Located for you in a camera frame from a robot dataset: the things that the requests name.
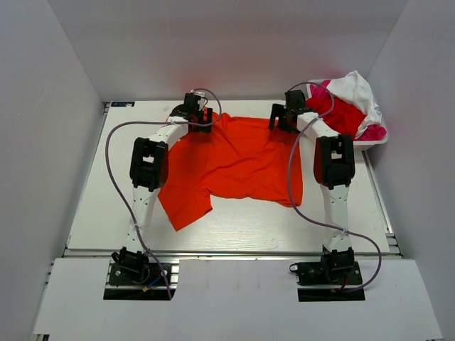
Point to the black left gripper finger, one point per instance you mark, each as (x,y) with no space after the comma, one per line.
(200,127)
(207,115)

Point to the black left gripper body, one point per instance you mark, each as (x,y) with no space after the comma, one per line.
(199,115)

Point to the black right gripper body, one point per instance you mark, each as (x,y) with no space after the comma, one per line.
(288,127)

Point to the orange t-shirt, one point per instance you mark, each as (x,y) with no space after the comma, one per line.
(241,157)

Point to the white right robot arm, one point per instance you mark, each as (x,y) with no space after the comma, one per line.
(334,163)

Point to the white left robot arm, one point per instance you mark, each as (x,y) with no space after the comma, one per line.
(149,165)

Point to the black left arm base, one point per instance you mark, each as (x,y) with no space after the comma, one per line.
(133,276)

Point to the pink t-shirt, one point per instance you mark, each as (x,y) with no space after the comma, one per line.
(318,94)

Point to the red t-shirt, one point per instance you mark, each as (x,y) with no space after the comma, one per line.
(344,118)

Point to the white t-shirt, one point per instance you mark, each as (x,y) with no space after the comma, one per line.
(354,89)

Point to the blue table label sticker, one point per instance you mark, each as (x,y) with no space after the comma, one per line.
(122,104)

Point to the white plastic basket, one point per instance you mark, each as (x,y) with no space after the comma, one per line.
(373,136)

